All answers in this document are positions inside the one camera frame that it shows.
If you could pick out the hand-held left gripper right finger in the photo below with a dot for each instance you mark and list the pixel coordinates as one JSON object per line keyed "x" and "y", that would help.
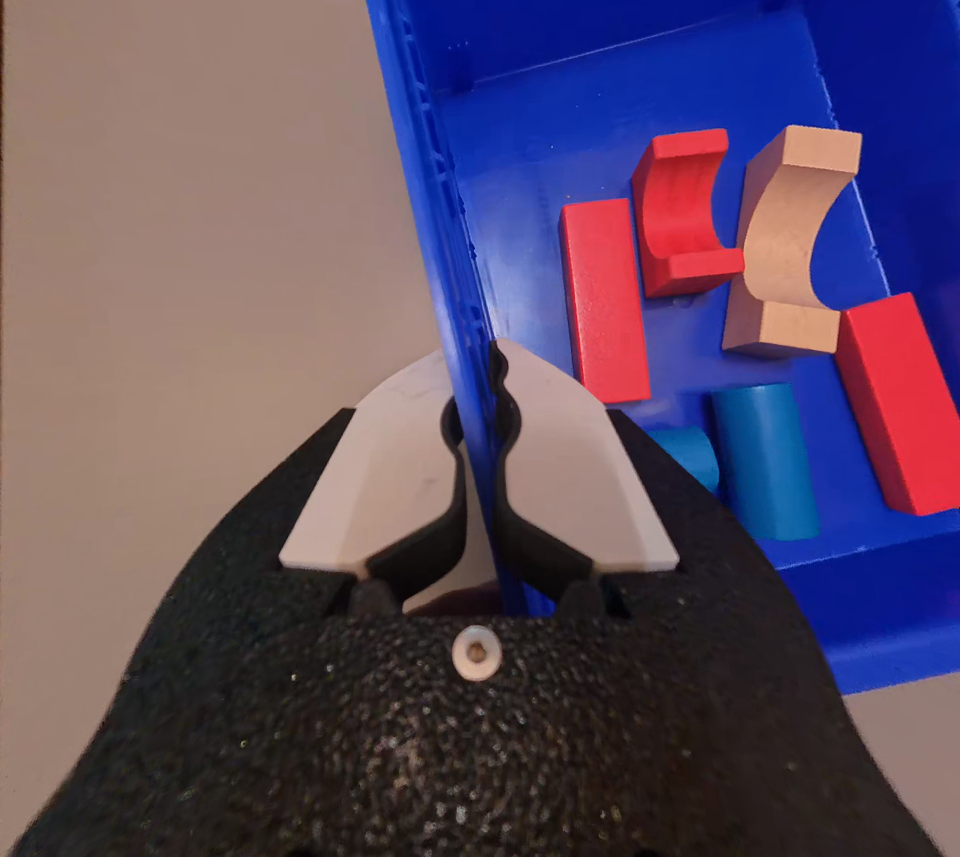
{"x": 585, "y": 482}

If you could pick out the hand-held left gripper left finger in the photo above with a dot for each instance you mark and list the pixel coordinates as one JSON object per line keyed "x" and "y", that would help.
{"x": 375, "y": 482}

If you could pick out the blue cylinder wooden block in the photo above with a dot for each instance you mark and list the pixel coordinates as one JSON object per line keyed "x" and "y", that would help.
{"x": 690, "y": 456}
{"x": 765, "y": 459}

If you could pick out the red arch wooden block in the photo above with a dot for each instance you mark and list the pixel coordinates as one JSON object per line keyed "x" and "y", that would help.
{"x": 675, "y": 219}

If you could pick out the red rectangular wooden block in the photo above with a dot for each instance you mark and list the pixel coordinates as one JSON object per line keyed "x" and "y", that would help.
{"x": 900, "y": 399}
{"x": 604, "y": 302}

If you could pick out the tagged blue storage bin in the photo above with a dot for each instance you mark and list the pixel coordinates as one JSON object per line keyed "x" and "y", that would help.
{"x": 600, "y": 9}

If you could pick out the natural wood arch block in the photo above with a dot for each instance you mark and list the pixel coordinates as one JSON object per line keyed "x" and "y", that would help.
{"x": 780, "y": 249}

